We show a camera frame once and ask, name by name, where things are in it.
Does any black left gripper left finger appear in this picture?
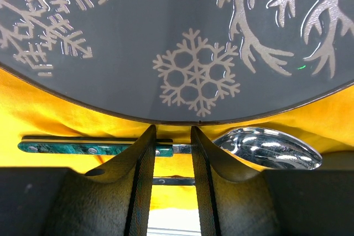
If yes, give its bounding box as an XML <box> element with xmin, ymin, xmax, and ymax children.
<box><xmin>1</xmin><ymin>125</ymin><xmax>157</xmax><ymax>235</ymax></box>

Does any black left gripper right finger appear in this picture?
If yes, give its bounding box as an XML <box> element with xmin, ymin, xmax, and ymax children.
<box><xmin>191</xmin><ymin>127</ymin><xmax>353</xmax><ymax>235</ymax></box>

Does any knife with green handle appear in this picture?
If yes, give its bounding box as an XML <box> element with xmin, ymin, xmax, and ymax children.
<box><xmin>153</xmin><ymin>177</ymin><xmax>195</xmax><ymax>186</ymax></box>

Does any spoon with green handle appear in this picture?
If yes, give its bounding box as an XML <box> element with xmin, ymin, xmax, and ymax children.
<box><xmin>18</xmin><ymin>127</ymin><xmax>322</xmax><ymax>170</ymax></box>

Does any yellow Pikachu cloth placemat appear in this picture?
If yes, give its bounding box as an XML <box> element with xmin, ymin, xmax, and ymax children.
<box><xmin>0</xmin><ymin>67</ymin><xmax>354</xmax><ymax>211</ymax></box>

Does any grey reindeer plate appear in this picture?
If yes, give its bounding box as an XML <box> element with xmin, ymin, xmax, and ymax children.
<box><xmin>1</xmin><ymin>0</ymin><xmax>353</xmax><ymax>125</ymax></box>

